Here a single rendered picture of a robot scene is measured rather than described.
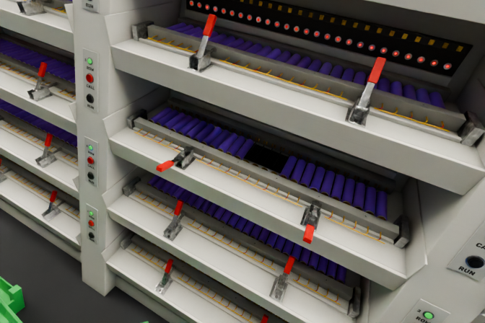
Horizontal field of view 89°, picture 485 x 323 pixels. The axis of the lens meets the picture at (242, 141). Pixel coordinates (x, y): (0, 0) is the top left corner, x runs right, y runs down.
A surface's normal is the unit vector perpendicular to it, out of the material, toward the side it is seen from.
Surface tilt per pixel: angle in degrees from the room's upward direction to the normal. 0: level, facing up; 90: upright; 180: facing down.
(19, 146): 17
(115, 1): 90
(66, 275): 0
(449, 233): 90
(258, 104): 107
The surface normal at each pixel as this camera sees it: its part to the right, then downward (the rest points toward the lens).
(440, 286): -0.38, 0.29
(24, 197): 0.11, -0.77
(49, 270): 0.23, -0.89
